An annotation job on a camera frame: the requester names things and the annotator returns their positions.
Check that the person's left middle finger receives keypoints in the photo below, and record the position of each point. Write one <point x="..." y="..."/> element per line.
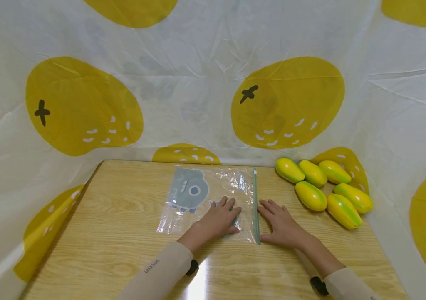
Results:
<point x="230" y="204"/>

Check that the person's left thumb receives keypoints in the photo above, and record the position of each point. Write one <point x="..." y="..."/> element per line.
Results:
<point x="232" y="229"/>

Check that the person's right thumb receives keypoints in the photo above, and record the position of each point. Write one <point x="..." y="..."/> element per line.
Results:
<point x="265" y="238"/>

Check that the person's left little finger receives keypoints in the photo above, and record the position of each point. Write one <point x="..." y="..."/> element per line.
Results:
<point x="213" y="206"/>

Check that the person's right ring finger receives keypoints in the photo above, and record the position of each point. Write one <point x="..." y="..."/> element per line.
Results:
<point x="274" y="205"/>

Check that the black wrist band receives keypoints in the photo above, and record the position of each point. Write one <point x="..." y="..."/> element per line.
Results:
<point x="319" y="286"/>
<point x="192" y="267"/>

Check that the clear zip bag grey print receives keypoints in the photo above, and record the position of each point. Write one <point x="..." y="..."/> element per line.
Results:
<point x="190" y="191"/>

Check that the person's right little finger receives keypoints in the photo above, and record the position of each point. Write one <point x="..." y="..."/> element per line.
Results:
<point x="283" y="209"/>

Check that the person's left index finger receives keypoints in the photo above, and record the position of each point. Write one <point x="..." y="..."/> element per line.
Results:
<point x="236" y="213"/>

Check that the person's right middle finger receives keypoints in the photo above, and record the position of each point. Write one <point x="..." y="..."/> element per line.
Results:
<point x="267" y="206"/>

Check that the person's left ring finger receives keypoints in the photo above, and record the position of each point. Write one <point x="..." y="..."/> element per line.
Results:
<point x="222" y="202"/>

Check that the pile of yellow-green mangoes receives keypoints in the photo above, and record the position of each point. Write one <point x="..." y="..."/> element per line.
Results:
<point x="311" y="196"/>

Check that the person's left hand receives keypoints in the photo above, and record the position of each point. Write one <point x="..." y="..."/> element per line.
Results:
<point x="216" y="221"/>

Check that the person's left forearm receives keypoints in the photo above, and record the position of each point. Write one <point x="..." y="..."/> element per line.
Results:
<point x="164" y="266"/>

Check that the person's right hand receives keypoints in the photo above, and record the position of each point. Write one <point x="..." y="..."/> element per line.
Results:
<point x="284" y="227"/>

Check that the person's right index finger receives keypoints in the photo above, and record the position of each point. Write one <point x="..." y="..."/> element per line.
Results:
<point x="263" y="212"/>

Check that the person's right forearm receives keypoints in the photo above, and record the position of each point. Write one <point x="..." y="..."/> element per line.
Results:
<point x="332" y="271"/>

